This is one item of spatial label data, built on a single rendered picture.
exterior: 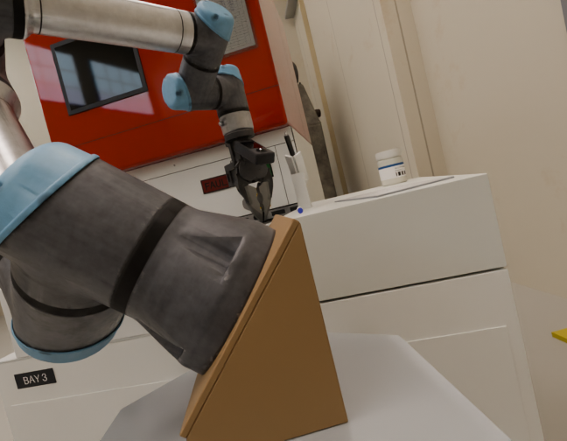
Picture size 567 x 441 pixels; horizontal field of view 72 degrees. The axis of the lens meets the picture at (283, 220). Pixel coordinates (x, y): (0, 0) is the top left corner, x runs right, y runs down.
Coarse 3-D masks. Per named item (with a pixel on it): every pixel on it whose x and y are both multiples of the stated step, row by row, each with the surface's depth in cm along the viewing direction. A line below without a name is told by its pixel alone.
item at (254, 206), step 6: (246, 186) 89; (252, 186) 90; (252, 192) 90; (252, 198) 90; (246, 204) 93; (252, 204) 90; (258, 204) 91; (252, 210) 90; (258, 210) 90; (258, 216) 91
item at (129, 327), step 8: (0, 296) 76; (8, 312) 76; (8, 320) 76; (128, 320) 71; (8, 328) 76; (120, 328) 72; (128, 328) 72; (136, 328) 71; (120, 336) 72; (128, 336) 72; (16, 344) 76; (16, 352) 76
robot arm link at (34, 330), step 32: (0, 64) 58; (0, 96) 57; (0, 128) 52; (0, 160) 49; (0, 256) 42; (32, 320) 38; (64, 320) 38; (96, 320) 40; (32, 352) 43; (64, 352) 42; (96, 352) 47
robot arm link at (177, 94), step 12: (180, 72) 80; (192, 72) 78; (204, 72) 78; (216, 72) 80; (168, 84) 81; (180, 84) 79; (192, 84) 80; (204, 84) 80; (216, 84) 85; (168, 96) 82; (180, 96) 80; (192, 96) 81; (204, 96) 83; (216, 96) 85; (180, 108) 82; (192, 108) 84; (204, 108) 86; (216, 108) 89
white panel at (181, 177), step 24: (264, 144) 127; (144, 168) 135; (168, 168) 134; (192, 168) 132; (216, 168) 131; (288, 168) 127; (168, 192) 134; (192, 192) 133; (216, 192) 131; (288, 192) 127; (240, 216) 131
